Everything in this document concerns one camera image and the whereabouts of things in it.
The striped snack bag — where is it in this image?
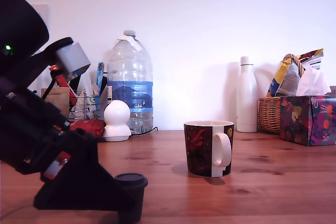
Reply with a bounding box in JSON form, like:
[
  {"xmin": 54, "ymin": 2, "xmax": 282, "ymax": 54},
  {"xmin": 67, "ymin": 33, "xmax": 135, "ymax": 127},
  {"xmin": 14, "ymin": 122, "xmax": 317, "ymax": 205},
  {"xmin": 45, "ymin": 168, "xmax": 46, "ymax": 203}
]
[{"xmin": 299, "ymin": 48, "xmax": 325, "ymax": 70}]

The large clear water bottle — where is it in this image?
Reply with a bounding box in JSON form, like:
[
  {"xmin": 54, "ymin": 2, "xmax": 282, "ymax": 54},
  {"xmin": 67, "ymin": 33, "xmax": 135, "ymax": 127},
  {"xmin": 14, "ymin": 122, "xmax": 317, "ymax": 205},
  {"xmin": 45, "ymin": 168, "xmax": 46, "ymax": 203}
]
[{"xmin": 107, "ymin": 29, "xmax": 154, "ymax": 135}]

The black coffee capsule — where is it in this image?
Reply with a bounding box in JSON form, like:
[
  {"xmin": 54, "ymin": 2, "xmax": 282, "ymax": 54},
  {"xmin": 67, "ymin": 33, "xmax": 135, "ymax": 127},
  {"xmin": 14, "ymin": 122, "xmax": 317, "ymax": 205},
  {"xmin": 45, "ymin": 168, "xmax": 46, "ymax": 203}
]
[{"xmin": 114, "ymin": 173, "xmax": 149, "ymax": 224}]

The floral tissue box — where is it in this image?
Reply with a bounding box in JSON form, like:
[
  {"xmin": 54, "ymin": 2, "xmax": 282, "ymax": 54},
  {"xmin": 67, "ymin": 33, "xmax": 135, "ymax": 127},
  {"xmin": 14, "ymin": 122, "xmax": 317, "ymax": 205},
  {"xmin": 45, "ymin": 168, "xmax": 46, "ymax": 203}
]
[{"xmin": 279, "ymin": 94, "xmax": 336, "ymax": 146}]

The brown paper pouch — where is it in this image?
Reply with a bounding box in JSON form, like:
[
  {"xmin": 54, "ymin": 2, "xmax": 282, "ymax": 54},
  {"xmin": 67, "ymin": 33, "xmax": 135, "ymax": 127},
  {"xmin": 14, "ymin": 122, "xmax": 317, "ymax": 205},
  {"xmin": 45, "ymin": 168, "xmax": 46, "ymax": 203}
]
[{"xmin": 40, "ymin": 87, "xmax": 70, "ymax": 120}]

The black utensil bundle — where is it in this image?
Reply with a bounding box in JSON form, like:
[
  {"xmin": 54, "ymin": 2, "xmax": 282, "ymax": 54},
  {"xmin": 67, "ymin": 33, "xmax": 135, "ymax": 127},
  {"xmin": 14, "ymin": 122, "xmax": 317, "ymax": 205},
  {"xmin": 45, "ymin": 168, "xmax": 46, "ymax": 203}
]
[{"xmin": 68, "ymin": 73, "xmax": 81, "ymax": 96}]

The blue packet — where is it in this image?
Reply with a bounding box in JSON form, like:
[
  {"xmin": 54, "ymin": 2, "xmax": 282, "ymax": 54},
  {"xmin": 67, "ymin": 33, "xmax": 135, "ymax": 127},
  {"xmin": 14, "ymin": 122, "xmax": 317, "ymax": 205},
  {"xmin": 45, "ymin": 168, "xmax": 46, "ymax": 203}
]
[{"xmin": 96, "ymin": 62, "xmax": 106, "ymax": 91}]

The small white round camera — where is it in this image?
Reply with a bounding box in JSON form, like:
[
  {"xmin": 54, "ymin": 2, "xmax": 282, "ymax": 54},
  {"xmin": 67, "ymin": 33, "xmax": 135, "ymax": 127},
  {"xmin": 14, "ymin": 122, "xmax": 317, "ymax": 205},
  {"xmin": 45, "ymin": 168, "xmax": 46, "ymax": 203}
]
[{"xmin": 102, "ymin": 100, "xmax": 132, "ymax": 142}]

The yellow blue snack bag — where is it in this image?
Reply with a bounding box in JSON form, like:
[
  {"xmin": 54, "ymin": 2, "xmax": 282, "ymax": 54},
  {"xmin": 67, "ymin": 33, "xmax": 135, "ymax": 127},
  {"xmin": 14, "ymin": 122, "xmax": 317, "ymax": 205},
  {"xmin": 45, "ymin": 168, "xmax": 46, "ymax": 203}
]
[{"xmin": 266, "ymin": 58, "xmax": 292, "ymax": 98}]

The white tissue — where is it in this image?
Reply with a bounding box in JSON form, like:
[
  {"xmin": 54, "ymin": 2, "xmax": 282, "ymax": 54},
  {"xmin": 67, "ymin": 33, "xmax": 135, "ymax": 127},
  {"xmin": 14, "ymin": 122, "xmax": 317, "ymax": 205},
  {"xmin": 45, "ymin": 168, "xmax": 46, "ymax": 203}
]
[{"xmin": 296, "ymin": 62, "xmax": 333, "ymax": 97}]

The dark red printed mug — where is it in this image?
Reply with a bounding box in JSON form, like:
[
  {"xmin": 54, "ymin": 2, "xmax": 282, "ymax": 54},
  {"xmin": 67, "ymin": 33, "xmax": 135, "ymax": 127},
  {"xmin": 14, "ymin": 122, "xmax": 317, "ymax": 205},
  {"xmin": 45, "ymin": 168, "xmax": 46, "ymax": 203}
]
[{"xmin": 183, "ymin": 120, "xmax": 235, "ymax": 178}]

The white paper sachet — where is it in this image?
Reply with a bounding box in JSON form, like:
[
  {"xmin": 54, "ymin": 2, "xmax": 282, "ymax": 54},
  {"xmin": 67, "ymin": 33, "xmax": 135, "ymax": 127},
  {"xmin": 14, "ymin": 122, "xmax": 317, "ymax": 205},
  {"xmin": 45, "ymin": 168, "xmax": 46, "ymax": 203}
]
[{"xmin": 80, "ymin": 73, "xmax": 95, "ymax": 97}]

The red coffee bag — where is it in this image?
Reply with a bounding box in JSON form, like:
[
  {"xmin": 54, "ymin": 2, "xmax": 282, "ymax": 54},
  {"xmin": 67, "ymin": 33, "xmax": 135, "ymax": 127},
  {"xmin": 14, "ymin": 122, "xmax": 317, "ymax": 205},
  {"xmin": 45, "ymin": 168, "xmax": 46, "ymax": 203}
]
[{"xmin": 68, "ymin": 119, "xmax": 106, "ymax": 138}]

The wire rack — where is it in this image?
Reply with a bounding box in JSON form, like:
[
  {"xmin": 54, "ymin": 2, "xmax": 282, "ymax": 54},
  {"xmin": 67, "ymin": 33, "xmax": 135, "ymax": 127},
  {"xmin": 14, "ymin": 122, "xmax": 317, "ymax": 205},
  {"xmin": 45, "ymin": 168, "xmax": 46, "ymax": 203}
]
[{"xmin": 69, "ymin": 94, "xmax": 106, "ymax": 120}]

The silver grey snack bag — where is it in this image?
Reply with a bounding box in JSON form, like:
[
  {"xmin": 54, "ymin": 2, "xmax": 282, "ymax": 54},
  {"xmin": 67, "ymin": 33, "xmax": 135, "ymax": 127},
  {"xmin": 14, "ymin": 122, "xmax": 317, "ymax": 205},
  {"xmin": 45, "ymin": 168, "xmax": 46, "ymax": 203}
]
[{"xmin": 275, "ymin": 62, "xmax": 302, "ymax": 98}]

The wicker basket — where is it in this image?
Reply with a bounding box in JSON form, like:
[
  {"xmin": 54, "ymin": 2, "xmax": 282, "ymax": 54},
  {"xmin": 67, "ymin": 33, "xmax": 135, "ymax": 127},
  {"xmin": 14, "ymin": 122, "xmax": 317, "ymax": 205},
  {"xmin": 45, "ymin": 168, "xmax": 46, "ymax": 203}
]
[{"xmin": 258, "ymin": 53, "xmax": 308, "ymax": 134}]

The black power cable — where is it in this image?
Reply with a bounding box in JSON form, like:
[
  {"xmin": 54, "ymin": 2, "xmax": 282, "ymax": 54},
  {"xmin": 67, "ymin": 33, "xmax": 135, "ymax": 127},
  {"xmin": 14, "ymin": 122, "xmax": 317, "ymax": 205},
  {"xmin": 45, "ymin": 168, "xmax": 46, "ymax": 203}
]
[{"xmin": 130, "ymin": 126, "xmax": 159, "ymax": 136}]

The white insulated bottle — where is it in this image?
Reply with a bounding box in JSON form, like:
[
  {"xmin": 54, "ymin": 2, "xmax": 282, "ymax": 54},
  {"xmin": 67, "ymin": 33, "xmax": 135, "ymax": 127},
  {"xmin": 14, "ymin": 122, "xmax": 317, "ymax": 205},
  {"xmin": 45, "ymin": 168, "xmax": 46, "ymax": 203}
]
[{"xmin": 236, "ymin": 56, "xmax": 258, "ymax": 133}]

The white light switch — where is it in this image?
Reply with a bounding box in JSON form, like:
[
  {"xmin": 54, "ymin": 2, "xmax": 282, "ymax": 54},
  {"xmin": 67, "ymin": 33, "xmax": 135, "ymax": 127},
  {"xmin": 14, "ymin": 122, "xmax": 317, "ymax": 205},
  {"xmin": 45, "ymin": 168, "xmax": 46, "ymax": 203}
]
[{"xmin": 30, "ymin": 4, "xmax": 50, "ymax": 32}]

